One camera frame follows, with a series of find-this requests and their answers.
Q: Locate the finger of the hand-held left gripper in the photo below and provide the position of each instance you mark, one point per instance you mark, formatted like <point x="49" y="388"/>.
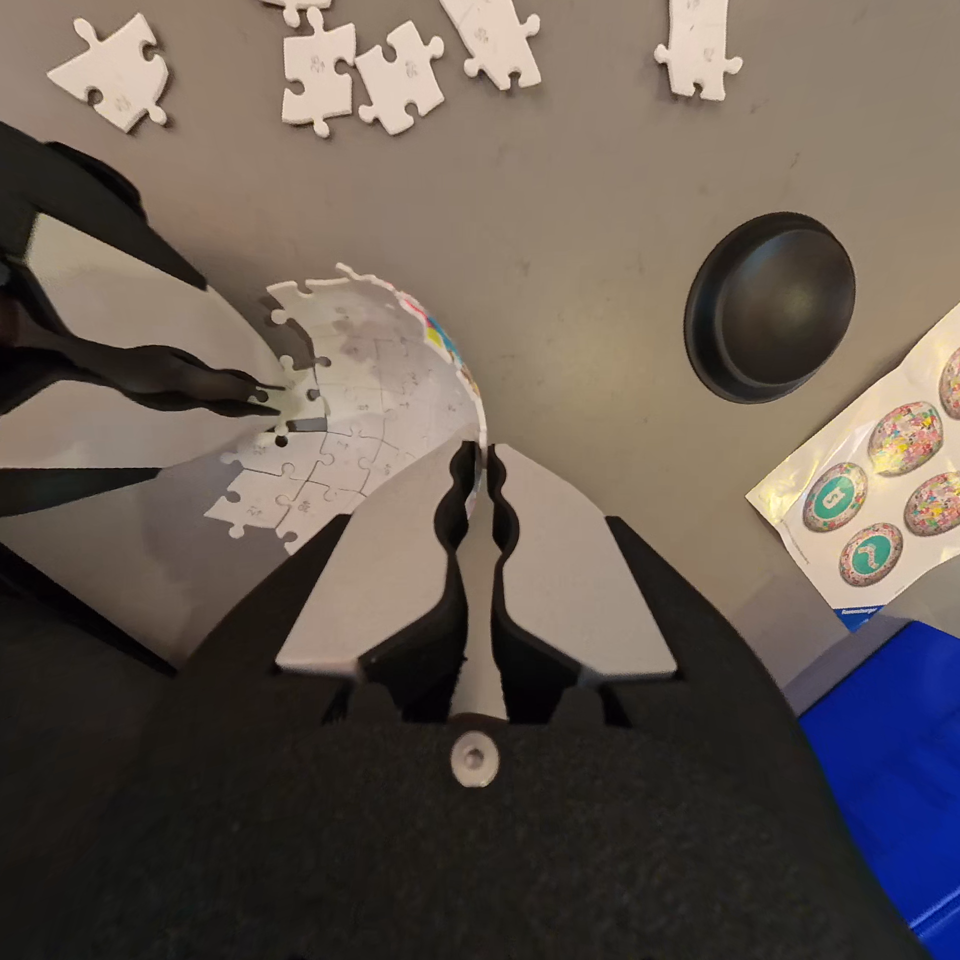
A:
<point x="150" y="300"/>
<point x="112" y="442"/>

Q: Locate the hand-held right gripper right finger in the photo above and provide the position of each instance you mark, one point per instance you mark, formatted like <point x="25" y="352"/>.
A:
<point x="581" y="592"/>

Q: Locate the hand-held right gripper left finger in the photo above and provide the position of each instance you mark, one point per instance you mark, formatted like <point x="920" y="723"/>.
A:
<point x="367" y="592"/>

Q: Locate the single white puzzle piece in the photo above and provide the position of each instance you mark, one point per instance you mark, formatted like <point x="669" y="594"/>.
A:
<point x="300" y="397"/>

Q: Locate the partly built puzzle ball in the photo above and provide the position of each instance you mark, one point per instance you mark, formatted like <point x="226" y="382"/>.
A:
<point x="390" y="390"/>

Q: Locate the group of puzzle pieces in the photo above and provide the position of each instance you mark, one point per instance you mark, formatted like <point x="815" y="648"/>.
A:
<point x="322" y="67"/>

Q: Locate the black round puzzle stand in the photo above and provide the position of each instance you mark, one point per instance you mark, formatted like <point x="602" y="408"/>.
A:
<point x="772" y="307"/>

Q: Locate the white paper sheet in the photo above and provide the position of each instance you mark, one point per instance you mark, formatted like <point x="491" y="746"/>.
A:
<point x="847" y="450"/>

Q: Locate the person's dark trousers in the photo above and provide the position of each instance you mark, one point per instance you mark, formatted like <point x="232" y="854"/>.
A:
<point x="75" y="787"/>

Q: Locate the blue bin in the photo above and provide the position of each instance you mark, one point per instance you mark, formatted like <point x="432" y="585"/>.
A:
<point x="892" y="750"/>

